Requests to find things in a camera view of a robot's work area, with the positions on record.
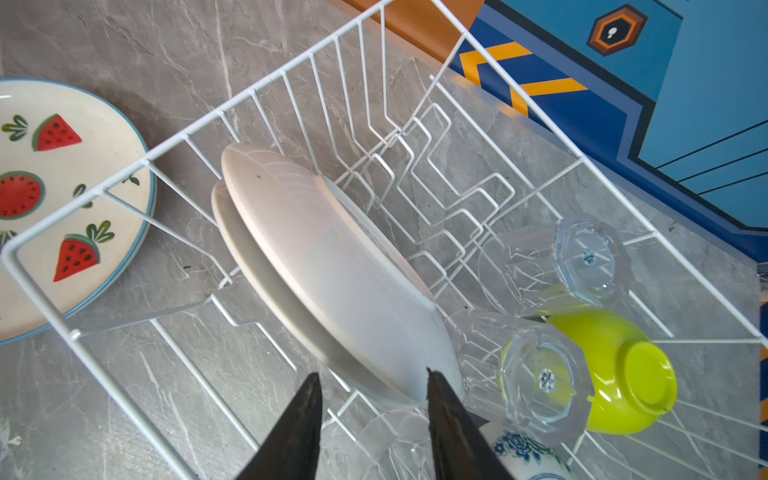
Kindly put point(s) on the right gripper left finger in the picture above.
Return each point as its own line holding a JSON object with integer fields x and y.
{"x": 292, "y": 448}

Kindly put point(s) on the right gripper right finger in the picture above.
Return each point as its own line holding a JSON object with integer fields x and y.
{"x": 459, "y": 450}

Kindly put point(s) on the white wire dish rack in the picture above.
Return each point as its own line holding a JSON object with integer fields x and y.
{"x": 208, "y": 363}

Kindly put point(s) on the watermelon pattern plate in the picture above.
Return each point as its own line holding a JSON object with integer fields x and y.
{"x": 57, "y": 142}

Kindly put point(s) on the blue white porcelain bowl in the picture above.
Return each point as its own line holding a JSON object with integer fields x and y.
{"x": 523, "y": 456}

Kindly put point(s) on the clear glass cup middle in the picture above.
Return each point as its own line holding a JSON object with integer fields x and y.
{"x": 522, "y": 374}

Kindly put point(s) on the clear glass cup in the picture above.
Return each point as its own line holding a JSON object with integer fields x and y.
{"x": 541, "y": 270}
{"x": 522, "y": 374}

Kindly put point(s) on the white plate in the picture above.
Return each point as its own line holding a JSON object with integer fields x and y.
{"x": 286, "y": 306}
{"x": 343, "y": 269}

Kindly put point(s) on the lime green bowl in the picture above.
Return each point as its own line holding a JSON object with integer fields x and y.
{"x": 634, "y": 380}

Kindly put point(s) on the clear glass cup far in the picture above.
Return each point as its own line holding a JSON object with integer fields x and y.
{"x": 541, "y": 270}

